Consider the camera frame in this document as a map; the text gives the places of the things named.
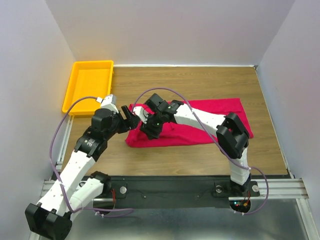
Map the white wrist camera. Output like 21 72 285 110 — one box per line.
132 106 153 124
95 94 119 113

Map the aluminium frame rail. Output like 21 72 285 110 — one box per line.
28 115 313 240

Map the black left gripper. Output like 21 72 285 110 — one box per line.
104 105 140 140

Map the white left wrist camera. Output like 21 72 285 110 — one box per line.
95 94 119 113

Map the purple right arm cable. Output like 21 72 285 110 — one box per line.
131 86 270 216

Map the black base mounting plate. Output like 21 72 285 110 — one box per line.
92 175 260 210

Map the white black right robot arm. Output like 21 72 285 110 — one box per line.
133 93 251 195

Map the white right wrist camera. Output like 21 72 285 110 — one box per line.
132 106 153 124

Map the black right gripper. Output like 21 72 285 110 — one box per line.
139 110 165 139

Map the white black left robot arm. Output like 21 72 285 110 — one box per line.
25 106 140 240

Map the pink t shirt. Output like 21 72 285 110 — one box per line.
125 98 254 148

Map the yellow plastic tray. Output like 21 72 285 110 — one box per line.
62 60 114 114

